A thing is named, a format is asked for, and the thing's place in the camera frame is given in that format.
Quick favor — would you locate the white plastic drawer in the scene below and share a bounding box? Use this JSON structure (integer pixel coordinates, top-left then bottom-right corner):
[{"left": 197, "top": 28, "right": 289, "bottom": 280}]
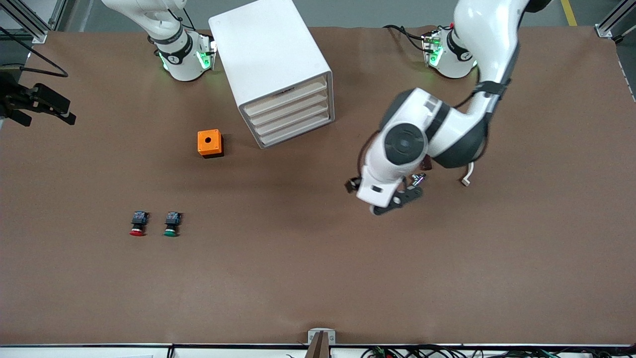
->
[
  {"left": 258, "top": 113, "right": 332, "bottom": 148},
  {"left": 243, "top": 76, "right": 328, "bottom": 116}
]

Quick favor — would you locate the red push button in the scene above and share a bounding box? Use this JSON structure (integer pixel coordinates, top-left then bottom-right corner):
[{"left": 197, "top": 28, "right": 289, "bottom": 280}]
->
[{"left": 129, "top": 210, "right": 150, "bottom": 237}]

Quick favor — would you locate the green push button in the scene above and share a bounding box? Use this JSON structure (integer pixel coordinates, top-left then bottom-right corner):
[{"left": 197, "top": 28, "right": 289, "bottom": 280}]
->
[{"left": 163, "top": 211, "right": 182, "bottom": 238}]

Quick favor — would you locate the white drawer cabinet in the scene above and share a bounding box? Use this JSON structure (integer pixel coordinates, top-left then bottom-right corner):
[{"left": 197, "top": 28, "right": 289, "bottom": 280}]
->
[{"left": 208, "top": 0, "right": 335, "bottom": 150}]

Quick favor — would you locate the aluminium frame profile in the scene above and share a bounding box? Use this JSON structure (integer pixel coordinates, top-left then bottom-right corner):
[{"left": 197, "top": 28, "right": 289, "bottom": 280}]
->
[
  {"left": 0, "top": 0, "right": 56, "bottom": 44},
  {"left": 595, "top": 0, "right": 636, "bottom": 39}
]

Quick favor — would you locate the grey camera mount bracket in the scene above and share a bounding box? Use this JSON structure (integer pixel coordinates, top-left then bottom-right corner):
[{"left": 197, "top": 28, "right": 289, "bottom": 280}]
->
[{"left": 308, "top": 328, "right": 336, "bottom": 358}]

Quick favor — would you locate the black cable bundle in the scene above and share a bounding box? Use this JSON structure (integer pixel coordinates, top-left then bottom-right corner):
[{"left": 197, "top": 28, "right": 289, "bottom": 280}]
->
[{"left": 362, "top": 345, "right": 636, "bottom": 358}]

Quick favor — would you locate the orange button enclosure box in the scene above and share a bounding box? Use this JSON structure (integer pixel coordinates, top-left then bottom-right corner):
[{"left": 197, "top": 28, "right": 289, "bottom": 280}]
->
[{"left": 197, "top": 129, "right": 225, "bottom": 159}]

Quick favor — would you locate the black left base cable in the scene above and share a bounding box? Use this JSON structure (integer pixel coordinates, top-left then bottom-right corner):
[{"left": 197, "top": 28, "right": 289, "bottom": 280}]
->
[{"left": 383, "top": 24, "right": 429, "bottom": 53}]

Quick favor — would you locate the white table edge rail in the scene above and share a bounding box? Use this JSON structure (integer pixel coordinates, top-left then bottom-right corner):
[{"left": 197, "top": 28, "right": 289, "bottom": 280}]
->
[{"left": 0, "top": 343, "right": 636, "bottom": 358}]

